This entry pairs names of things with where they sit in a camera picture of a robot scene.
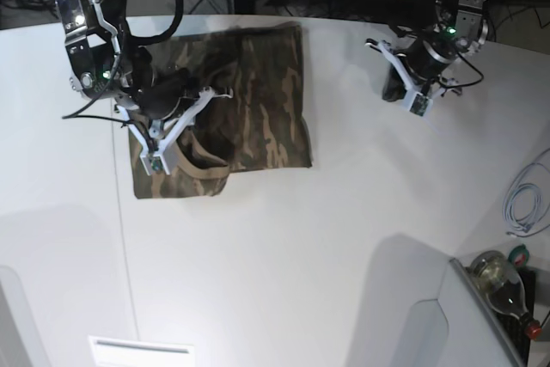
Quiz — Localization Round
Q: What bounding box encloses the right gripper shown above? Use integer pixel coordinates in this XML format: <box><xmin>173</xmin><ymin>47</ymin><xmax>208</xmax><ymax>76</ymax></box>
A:
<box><xmin>135</xmin><ymin>74</ymin><xmax>193</xmax><ymax>120</ymax></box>

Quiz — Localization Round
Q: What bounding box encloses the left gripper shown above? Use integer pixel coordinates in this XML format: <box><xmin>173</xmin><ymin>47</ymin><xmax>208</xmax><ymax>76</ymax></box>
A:
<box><xmin>382</xmin><ymin>38</ymin><xmax>458</xmax><ymax>101</ymax></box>

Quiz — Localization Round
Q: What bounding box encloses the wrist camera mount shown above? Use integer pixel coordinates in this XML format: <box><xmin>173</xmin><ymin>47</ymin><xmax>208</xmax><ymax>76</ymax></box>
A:
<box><xmin>114</xmin><ymin>86</ymin><xmax>234</xmax><ymax>180</ymax></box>
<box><xmin>365</xmin><ymin>39</ymin><xmax>461</xmax><ymax>117</ymax></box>

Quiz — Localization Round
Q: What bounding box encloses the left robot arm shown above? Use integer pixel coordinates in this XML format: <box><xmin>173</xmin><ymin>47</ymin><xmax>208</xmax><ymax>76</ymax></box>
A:
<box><xmin>365</xmin><ymin>0</ymin><xmax>489</xmax><ymax>114</ymax></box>

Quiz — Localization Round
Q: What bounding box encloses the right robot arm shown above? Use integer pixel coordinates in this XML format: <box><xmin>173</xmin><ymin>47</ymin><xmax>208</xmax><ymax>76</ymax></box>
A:
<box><xmin>55</xmin><ymin>0</ymin><xmax>190</xmax><ymax>119</ymax></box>

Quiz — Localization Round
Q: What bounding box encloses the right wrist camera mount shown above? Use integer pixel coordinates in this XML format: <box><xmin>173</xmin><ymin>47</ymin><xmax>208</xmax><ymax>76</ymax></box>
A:
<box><xmin>114</xmin><ymin>86</ymin><xmax>234</xmax><ymax>180</ymax></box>

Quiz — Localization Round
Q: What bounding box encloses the clear plastic bottle red cap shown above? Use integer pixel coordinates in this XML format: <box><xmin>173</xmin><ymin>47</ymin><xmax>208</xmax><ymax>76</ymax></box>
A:
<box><xmin>469</xmin><ymin>250</ymin><xmax>542</xmax><ymax>340</ymax></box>

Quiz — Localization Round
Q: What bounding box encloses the camouflage t-shirt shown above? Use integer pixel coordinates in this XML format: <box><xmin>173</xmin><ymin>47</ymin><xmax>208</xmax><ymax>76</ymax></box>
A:
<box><xmin>129</xmin><ymin>22</ymin><xmax>312</xmax><ymax>199</ymax></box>

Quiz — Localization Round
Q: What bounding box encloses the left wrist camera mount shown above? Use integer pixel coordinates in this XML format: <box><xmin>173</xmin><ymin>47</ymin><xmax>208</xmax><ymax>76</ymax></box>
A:
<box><xmin>365</xmin><ymin>39</ymin><xmax>461</xmax><ymax>117</ymax></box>

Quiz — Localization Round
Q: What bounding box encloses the white coiled cable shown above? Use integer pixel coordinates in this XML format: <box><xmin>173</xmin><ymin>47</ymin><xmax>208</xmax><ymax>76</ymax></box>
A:
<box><xmin>503</xmin><ymin>160</ymin><xmax>550</xmax><ymax>238</ymax></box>

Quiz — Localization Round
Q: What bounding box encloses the green tape roll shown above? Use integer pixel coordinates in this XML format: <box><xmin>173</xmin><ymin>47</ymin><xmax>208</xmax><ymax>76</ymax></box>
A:
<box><xmin>508</xmin><ymin>244</ymin><xmax>530</xmax><ymax>268</ymax></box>

